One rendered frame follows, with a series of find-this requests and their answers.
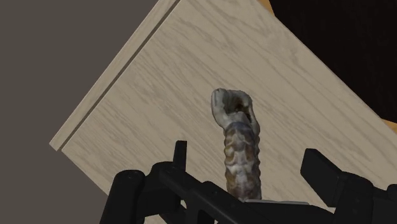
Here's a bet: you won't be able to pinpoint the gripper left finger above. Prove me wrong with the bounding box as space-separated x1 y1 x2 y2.
99 140 249 224

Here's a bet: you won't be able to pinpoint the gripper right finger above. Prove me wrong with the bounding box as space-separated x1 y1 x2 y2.
300 148 397 224

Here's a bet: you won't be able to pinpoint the grey brown spiral seashell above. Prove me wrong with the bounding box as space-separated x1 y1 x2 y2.
211 88 262 202

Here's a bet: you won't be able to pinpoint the light wood table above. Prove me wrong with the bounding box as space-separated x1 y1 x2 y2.
48 0 397 224

